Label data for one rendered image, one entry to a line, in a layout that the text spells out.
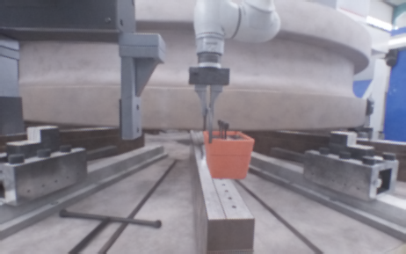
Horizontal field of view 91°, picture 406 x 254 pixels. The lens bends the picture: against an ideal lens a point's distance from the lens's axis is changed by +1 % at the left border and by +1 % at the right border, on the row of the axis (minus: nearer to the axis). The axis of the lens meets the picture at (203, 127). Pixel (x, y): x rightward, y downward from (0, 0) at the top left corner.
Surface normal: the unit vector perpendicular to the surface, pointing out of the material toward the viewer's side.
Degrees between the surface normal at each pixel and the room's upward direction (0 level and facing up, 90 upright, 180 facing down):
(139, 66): 90
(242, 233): 90
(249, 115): 90
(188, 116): 90
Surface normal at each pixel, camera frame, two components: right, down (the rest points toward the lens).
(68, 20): -0.01, 0.11
